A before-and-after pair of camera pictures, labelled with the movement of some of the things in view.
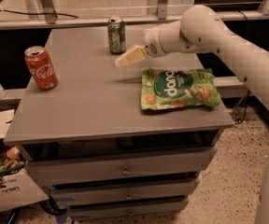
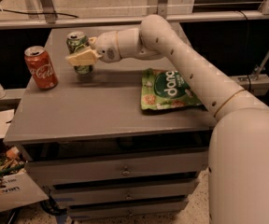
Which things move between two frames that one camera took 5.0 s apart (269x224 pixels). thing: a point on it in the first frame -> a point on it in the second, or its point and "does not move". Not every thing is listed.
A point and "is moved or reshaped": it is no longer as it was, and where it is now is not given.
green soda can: [117, 35] is moved or reshaped
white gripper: [152, 43] -> [106, 46]
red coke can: [41, 68] does not move
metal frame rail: [101, 22] does not move
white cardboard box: [13, 190] does not move
